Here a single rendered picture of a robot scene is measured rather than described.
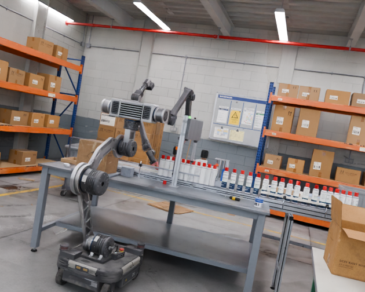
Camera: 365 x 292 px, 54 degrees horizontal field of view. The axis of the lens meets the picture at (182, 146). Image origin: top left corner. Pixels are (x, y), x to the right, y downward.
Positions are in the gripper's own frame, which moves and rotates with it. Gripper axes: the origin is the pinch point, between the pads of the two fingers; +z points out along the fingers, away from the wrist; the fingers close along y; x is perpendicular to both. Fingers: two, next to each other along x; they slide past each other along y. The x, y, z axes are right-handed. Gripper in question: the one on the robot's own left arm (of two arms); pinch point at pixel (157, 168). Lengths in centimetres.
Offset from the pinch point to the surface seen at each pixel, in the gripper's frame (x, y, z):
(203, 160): -36, 56, 13
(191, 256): 7, -13, 88
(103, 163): 30, -43, -25
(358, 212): -128, -115, 86
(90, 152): 36, -42, -40
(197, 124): -57, -11, -17
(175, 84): 0, 463, -175
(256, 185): -77, -3, 58
